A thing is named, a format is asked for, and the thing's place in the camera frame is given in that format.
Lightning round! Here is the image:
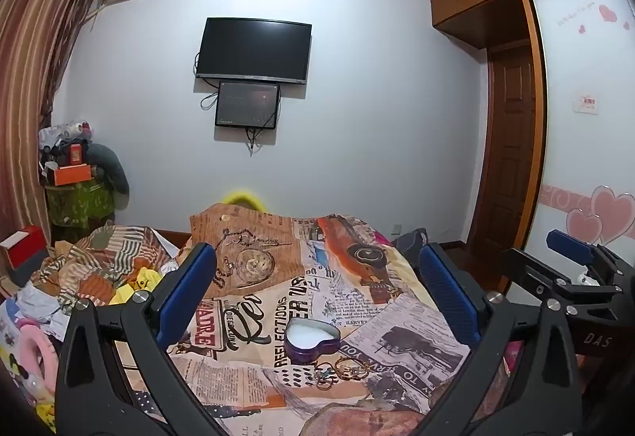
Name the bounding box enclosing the newspaper printed blanket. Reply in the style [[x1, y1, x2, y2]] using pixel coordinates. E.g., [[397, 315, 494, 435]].
[[114, 202, 474, 436]]

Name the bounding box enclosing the yellow round object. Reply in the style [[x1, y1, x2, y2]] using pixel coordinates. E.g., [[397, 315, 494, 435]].
[[221, 189, 269, 213]]

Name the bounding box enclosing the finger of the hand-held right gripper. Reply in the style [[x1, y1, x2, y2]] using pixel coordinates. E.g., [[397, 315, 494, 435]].
[[502, 247, 635, 318], [546, 228, 635, 288]]

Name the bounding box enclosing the black wall television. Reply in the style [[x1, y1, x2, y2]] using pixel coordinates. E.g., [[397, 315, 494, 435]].
[[194, 17, 313, 86]]

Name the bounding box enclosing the white heart-print wardrobe door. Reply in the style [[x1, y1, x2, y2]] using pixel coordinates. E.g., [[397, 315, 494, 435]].
[[526, 0, 635, 260]]

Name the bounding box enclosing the small black monitor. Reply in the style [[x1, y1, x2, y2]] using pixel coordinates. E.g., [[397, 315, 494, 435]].
[[214, 80, 281, 129]]

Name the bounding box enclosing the purple heart-shaped tin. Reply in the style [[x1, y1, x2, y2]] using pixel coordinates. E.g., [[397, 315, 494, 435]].
[[285, 317, 341, 366]]

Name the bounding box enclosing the pile of white clutter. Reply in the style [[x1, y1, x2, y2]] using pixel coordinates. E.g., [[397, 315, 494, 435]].
[[38, 119, 95, 165]]

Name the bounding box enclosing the black monitor cable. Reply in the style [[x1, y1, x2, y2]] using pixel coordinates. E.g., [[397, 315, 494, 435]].
[[245, 125, 267, 157]]

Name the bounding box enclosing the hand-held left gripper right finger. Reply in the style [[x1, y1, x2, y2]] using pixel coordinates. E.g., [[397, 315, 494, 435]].
[[412, 242, 583, 436]]

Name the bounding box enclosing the white red label sticker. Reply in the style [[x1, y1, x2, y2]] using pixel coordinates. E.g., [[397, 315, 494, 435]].
[[572, 93, 601, 116]]

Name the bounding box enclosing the yellow cloth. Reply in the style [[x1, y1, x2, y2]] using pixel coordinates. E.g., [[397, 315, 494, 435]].
[[109, 267, 165, 306]]

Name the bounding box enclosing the striped brown curtain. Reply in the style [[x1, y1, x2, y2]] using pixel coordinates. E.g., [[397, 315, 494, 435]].
[[0, 0, 108, 249]]

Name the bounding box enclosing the dark bag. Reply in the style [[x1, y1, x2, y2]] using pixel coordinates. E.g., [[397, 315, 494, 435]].
[[392, 228, 428, 251]]

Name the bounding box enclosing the cartoon printed cloth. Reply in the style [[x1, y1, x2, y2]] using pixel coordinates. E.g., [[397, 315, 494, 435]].
[[0, 284, 67, 419]]

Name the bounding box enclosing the pink plush ring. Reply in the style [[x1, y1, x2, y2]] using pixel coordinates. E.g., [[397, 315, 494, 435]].
[[14, 323, 56, 393]]

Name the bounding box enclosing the brown wooden door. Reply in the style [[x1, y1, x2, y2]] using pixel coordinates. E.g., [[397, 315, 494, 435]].
[[469, 39, 541, 249]]

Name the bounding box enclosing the pile of jewelry bracelets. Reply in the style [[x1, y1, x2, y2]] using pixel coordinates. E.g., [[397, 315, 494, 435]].
[[312, 355, 373, 392]]

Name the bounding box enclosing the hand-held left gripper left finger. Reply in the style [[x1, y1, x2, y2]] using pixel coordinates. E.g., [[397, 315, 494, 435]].
[[54, 242, 234, 436]]

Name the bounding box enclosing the striped patchwork cloth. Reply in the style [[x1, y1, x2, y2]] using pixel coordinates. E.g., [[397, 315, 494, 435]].
[[32, 222, 179, 313]]

